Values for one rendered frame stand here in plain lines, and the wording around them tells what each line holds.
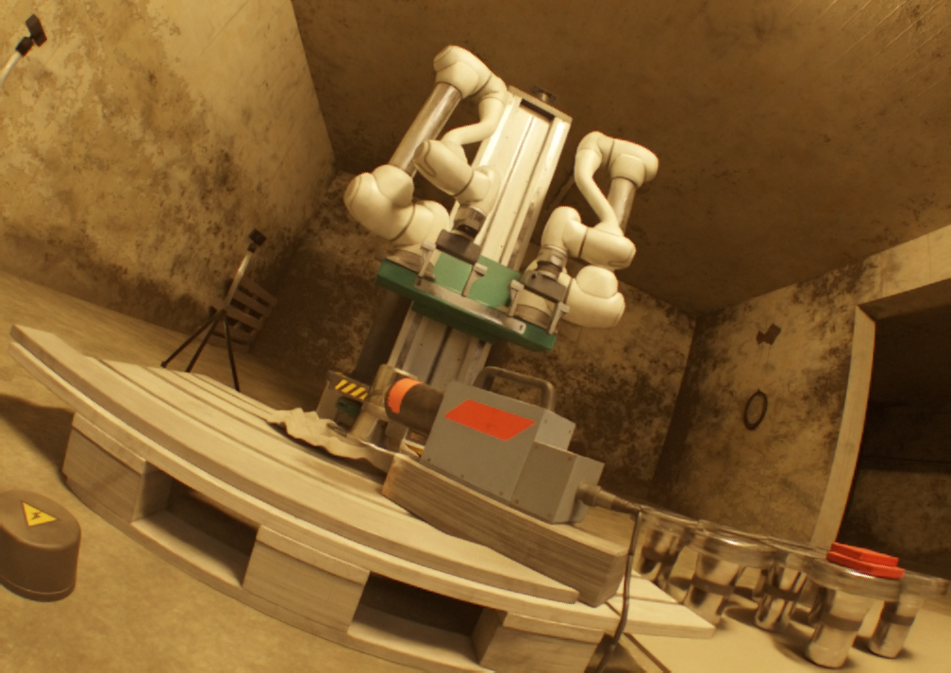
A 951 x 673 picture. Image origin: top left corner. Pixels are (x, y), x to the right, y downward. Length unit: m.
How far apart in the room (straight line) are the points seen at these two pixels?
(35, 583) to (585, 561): 0.66
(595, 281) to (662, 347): 5.41
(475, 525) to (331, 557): 0.26
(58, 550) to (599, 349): 6.36
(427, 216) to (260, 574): 1.23
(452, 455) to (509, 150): 1.51
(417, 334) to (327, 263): 4.75
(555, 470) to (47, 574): 0.66
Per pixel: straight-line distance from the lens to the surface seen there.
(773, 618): 1.42
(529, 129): 2.13
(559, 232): 1.37
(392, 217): 1.46
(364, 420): 1.10
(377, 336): 1.79
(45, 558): 0.51
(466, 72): 1.68
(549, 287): 1.34
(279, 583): 0.61
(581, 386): 6.34
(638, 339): 6.78
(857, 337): 4.92
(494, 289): 1.70
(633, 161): 1.79
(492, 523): 0.72
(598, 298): 1.60
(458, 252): 1.27
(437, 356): 1.70
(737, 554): 1.11
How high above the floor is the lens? 0.35
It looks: 12 degrees up
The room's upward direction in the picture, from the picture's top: 21 degrees clockwise
